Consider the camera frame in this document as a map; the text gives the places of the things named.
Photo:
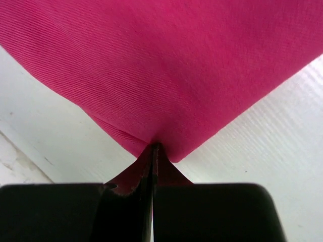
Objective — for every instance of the pink trousers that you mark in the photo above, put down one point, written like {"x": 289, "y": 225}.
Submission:
{"x": 173, "y": 72}

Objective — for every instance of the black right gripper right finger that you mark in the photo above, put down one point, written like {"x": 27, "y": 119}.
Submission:
{"x": 184, "y": 211}

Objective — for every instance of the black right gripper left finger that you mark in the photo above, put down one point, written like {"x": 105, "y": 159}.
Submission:
{"x": 119, "y": 210}

